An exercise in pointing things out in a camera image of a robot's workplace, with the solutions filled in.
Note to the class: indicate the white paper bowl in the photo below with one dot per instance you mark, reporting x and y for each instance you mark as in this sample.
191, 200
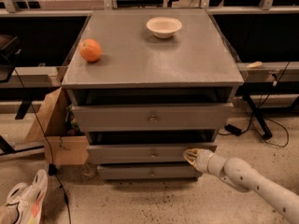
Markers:
163, 27

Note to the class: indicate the small yellow foam piece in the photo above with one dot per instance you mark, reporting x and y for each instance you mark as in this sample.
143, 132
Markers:
254, 65

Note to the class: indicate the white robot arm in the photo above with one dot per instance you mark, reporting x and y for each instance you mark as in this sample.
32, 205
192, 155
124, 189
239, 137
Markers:
241, 176

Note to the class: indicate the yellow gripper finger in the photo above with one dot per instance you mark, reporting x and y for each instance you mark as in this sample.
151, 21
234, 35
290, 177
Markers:
191, 161
192, 152

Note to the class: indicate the grey drawer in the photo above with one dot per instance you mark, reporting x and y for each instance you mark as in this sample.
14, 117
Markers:
148, 171
101, 118
147, 147

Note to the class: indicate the grey wooden drawer cabinet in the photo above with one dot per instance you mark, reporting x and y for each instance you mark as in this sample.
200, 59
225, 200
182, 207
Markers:
138, 68

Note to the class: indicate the brown cardboard box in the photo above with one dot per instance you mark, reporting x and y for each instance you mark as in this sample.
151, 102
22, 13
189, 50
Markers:
50, 130

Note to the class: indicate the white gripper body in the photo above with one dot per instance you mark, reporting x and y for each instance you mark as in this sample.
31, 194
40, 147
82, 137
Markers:
206, 160

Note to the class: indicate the black power adapter with cable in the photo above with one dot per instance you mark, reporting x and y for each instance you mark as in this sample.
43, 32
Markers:
261, 85

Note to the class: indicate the grey bottom drawer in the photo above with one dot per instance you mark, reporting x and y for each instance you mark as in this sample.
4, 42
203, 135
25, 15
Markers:
148, 171

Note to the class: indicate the orange fruit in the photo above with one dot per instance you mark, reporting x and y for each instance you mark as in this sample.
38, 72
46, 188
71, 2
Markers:
90, 50

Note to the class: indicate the white sneaker with orange accents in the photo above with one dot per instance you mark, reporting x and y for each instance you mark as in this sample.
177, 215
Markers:
24, 202

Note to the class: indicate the grey top drawer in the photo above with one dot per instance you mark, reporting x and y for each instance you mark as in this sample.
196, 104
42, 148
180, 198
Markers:
101, 118

